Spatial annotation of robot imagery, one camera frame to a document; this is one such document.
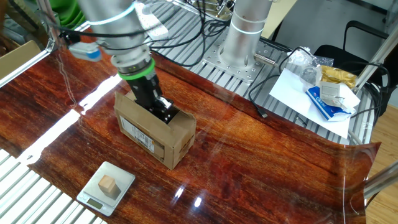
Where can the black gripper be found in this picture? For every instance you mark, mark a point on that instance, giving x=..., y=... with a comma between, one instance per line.
x=147, y=93

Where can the brown cardboard shipping box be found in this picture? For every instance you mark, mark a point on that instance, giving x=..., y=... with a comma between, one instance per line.
x=177, y=140

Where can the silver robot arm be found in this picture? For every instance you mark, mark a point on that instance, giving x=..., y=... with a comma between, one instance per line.
x=109, y=18

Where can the open brown storage carton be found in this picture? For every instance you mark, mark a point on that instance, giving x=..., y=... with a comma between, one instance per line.
x=15, y=59

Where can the silver digital kitchen scale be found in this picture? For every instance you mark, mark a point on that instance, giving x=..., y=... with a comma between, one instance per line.
x=122, y=174

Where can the small wooden cube block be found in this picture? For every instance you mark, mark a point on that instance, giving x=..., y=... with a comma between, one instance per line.
x=107, y=183

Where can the glossy wood-grain table mat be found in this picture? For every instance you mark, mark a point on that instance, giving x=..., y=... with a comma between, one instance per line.
x=248, y=155

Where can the white paper sheet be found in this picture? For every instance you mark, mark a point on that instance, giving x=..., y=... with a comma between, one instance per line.
x=289, y=90

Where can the green cloth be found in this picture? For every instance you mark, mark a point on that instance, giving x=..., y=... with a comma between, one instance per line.
x=66, y=12

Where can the clear plastic bag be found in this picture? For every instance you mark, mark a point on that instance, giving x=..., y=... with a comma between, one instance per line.
x=298, y=57

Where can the beige board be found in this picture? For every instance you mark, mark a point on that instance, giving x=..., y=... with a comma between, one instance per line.
x=278, y=15

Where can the blue tissue pack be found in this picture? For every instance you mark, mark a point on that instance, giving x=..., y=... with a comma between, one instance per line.
x=320, y=104

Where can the small white square packet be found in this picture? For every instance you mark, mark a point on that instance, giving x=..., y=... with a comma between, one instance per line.
x=329, y=91

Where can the person in camouflage jacket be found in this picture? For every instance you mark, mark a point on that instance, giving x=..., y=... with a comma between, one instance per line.
x=21, y=12

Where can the gold foil bag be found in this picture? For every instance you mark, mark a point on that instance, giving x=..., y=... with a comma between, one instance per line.
x=337, y=75

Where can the black chair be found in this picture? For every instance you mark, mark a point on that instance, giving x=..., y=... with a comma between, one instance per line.
x=335, y=53

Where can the white crumpled tissue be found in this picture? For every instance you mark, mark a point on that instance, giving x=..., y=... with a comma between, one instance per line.
x=349, y=98

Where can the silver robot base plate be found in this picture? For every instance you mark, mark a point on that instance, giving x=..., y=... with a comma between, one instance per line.
x=236, y=70

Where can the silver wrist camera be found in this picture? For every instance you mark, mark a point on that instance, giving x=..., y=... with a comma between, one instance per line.
x=84, y=51

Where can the aluminium frame post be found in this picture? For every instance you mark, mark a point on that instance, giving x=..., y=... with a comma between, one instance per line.
x=382, y=180
x=376, y=59
x=49, y=21

